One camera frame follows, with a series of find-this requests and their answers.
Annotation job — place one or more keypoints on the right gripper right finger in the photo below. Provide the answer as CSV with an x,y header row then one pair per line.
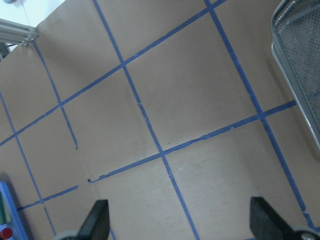
x,y
266,224

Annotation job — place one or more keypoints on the red emergency stop button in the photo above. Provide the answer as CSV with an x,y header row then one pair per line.
x,y
6,233

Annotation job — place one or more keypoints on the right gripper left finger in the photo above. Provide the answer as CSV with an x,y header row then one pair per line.
x,y
97,224

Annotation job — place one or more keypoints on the aluminium frame post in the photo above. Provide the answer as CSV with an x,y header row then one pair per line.
x,y
16,33

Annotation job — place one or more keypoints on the blue plastic tray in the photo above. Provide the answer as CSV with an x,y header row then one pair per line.
x,y
19,232

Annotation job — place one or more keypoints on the wire mesh shelf rack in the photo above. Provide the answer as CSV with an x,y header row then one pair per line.
x,y
295,28

